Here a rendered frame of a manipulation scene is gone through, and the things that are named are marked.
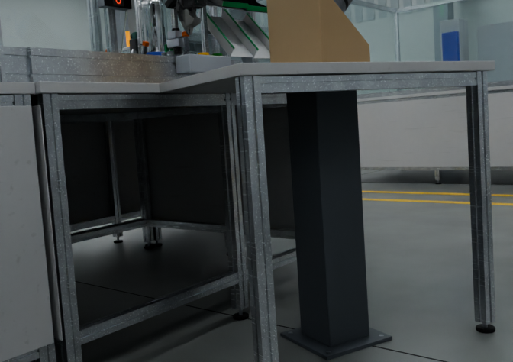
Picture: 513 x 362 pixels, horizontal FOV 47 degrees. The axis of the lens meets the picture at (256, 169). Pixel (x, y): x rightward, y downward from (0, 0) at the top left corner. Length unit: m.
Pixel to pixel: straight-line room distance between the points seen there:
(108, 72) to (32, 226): 0.53
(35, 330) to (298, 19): 1.14
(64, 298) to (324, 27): 1.05
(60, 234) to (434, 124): 4.74
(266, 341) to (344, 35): 0.90
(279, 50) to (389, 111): 4.33
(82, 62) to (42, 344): 0.79
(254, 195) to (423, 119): 4.68
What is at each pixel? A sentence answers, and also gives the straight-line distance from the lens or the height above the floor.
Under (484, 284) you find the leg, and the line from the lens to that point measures 2.02.
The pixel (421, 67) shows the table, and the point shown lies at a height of 0.84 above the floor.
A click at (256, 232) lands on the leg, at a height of 0.45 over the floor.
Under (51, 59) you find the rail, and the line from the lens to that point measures 1.74.
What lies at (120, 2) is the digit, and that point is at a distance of 2.28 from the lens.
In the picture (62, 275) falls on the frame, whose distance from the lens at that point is 1.67.
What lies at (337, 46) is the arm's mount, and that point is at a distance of 1.77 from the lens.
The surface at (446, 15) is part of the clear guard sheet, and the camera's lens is 6.00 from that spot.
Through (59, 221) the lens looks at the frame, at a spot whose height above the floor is 0.49.
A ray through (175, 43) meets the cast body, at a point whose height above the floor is 1.04.
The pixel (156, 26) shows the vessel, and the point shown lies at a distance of 3.26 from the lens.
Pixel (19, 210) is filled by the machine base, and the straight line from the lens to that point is 1.60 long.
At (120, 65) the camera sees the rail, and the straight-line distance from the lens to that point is 1.88.
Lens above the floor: 0.72
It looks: 5 degrees down
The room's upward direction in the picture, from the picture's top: 4 degrees counter-clockwise
